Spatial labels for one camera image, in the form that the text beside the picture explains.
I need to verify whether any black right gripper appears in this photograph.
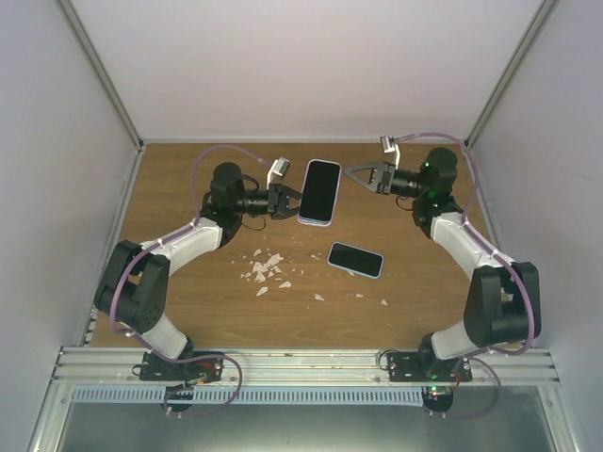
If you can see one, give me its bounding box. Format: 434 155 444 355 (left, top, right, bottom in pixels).
344 162 428 200

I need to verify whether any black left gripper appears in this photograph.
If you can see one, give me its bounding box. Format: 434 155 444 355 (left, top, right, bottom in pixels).
233 184 315 220

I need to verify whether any phone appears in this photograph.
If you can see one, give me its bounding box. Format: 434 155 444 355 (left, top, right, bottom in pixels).
298 159 341 227
327 242 383 279

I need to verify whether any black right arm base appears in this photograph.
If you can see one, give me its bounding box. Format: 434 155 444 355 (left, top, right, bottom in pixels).
376 349 473 383

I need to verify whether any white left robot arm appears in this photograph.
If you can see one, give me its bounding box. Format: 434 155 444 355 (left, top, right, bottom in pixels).
93 157 302 380

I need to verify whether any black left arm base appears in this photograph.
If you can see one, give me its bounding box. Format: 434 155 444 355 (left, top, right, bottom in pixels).
132 350 224 384

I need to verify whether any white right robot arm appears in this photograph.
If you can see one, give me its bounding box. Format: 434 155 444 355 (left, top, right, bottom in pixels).
344 147 541 381

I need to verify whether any phone in blue case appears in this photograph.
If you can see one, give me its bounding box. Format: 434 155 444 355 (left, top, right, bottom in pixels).
327 242 383 279

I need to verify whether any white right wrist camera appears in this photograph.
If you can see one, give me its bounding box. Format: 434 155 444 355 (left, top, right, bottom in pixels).
380 136 400 169

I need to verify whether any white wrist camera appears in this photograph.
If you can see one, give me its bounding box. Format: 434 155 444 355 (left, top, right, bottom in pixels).
380 136 400 169
266 157 290 187

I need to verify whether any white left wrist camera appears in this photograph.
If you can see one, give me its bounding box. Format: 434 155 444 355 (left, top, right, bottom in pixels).
266 157 290 187

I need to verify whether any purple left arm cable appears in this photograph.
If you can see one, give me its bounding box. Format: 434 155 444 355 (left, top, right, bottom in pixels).
108 145 272 336

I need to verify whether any grey slotted cable duct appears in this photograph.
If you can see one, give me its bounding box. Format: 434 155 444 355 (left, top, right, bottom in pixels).
72 385 423 407

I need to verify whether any grey aluminium corner post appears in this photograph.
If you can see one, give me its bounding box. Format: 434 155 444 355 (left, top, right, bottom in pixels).
464 0 559 148

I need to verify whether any grey left corner post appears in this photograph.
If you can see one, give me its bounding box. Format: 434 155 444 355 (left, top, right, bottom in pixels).
56 0 144 153

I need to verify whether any aluminium mounting rail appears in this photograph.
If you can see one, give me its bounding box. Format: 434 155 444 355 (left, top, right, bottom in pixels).
51 347 561 387

